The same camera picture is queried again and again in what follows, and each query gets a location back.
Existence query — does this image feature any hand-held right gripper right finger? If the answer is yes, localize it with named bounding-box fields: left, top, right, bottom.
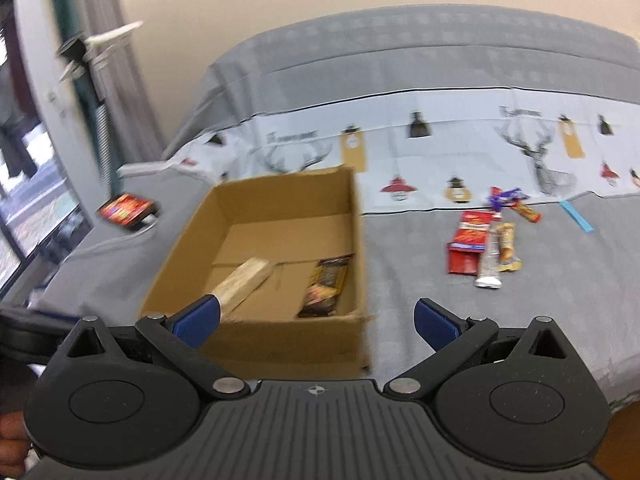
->
left=382, top=298, right=577, bottom=402

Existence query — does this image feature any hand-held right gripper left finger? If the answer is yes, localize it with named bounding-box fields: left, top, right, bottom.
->
left=57, top=294, right=252, bottom=402

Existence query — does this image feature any silver snack packet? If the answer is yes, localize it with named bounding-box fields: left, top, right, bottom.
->
left=474, top=222, right=502, bottom=291

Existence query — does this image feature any large red snack packet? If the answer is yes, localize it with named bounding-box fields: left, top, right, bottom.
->
left=446, top=211, right=493, bottom=277

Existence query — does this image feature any brown cardboard box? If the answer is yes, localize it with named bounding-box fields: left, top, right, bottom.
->
left=139, top=165, right=373, bottom=376

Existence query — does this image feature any yellow snack bar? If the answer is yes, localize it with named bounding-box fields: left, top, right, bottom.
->
left=497, top=221, right=522, bottom=273

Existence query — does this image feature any purple candy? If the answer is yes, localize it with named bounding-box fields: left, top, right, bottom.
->
left=487, top=186, right=525, bottom=212

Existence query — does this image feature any light blue snack stick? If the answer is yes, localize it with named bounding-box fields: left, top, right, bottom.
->
left=559, top=200, right=594, bottom=234

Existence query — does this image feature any person's left hand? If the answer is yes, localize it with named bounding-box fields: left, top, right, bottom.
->
left=0, top=411, right=30, bottom=480

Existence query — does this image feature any beige puffed rice bar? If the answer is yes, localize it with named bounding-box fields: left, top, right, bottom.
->
left=207, top=256, right=275, bottom=322

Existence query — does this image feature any grey pillow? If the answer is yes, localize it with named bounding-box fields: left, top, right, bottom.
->
left=30, top=160, right=216, bottom=318

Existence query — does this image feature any dark brown snack bar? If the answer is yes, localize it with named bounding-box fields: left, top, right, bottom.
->
left=297, top=255, right=351, bottom=319

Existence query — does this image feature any window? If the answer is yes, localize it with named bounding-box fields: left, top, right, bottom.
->
left=0, top=10, right=93, bottom=291

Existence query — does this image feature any black smartphone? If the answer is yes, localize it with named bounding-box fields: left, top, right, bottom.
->
left=97, top=192, right=161, bottom=233

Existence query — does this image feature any orange snack bar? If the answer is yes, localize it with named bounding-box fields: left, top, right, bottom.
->
left=510, top=200, right=542, bottom=224

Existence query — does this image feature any white ribbed pole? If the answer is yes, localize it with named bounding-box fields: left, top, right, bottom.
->
left=91, top=102, right=115, bottom=193

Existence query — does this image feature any grey curtain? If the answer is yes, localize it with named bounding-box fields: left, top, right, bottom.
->
left=45, top=0, right=168, bottom=173

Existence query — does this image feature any grey printed bed sheet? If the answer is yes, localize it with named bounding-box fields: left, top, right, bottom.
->
left=30, top=7, right=640, bottom=411

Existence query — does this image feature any white clamp on pole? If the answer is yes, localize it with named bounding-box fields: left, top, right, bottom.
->
left=54, top=21, right=144, bottom=84

